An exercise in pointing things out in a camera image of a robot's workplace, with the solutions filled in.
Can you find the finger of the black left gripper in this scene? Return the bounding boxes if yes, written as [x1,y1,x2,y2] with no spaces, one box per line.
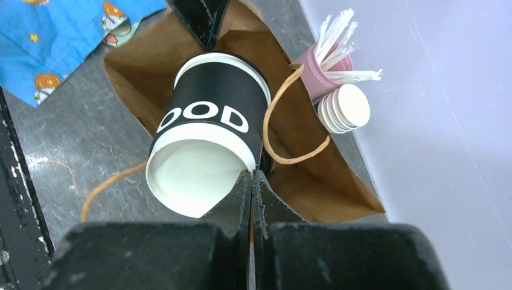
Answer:
[167,0,230,51]

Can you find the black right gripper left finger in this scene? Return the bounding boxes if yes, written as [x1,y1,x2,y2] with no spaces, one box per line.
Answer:
[42,171,251,289]

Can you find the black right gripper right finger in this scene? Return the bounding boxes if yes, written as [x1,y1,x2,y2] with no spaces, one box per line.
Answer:
[252,170,449,289]

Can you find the brown paper takeout bag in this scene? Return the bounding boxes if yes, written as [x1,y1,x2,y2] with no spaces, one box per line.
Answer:
[103,1,385,222]

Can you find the pink metal utensil cup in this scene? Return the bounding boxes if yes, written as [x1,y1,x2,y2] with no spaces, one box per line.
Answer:
[295,42,353,104]

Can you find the wooden stirrers in wrappers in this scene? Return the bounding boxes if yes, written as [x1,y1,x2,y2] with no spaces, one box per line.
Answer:
[313,8,383,84]

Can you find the stack of paper cups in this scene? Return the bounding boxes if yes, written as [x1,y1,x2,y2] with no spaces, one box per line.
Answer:
[316,84,371,134]

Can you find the blue patterned cloth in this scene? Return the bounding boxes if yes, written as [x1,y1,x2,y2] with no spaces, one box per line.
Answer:
[1,0,167,107]

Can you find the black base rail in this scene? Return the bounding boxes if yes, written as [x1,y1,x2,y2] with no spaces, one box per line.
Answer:
[1,95,54,289]

